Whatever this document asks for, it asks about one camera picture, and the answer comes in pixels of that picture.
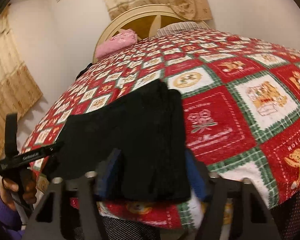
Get purple sleeve forearm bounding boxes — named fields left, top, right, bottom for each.
left=0, top=195, right=24, bottom=240

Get black pants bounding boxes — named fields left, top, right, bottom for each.
left=43, top=80, right=191, bottom=204

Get beige curtain left wall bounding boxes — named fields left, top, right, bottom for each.
left=0, top=7, right=43, bottom=157

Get cream wooden headboard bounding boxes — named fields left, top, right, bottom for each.
left=92, top=3, right=211, bottom=65

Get left hand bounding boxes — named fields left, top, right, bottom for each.
left=0, top=169, right=37, bottom=211

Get black item beside bed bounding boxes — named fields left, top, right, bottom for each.
left=75, top=63, right=93, bottom=80

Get pink folded blanket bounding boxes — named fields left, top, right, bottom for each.
left=94, top=29, right=138, bottom=60

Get red patchwork bedspread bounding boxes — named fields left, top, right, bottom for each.
left=20, top=27, right=300, bottom=230

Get striped pillow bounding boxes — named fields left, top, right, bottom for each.
left=156, top=22, right=205, bottom=37

